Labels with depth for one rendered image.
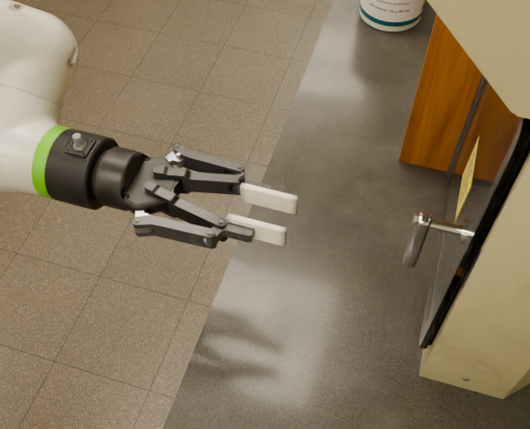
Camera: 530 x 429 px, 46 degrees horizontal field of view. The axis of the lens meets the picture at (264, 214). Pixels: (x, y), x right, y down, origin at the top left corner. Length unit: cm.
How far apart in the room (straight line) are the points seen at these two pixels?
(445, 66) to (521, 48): 49
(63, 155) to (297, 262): 38
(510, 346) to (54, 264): 165
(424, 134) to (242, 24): 198
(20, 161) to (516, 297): 57
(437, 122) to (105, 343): 129
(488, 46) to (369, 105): 73
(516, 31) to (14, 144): 57
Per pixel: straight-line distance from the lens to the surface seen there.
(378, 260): 95
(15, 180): 81
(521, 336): 74
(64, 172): 76
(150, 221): 72
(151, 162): 78
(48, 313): 206
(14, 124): 81
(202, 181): 75
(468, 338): 76
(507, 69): 46
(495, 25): 44
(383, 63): 126
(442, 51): 92
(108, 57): 281
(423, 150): 105
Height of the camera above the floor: 173
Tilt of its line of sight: 54 degrees down
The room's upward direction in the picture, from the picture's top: straight up
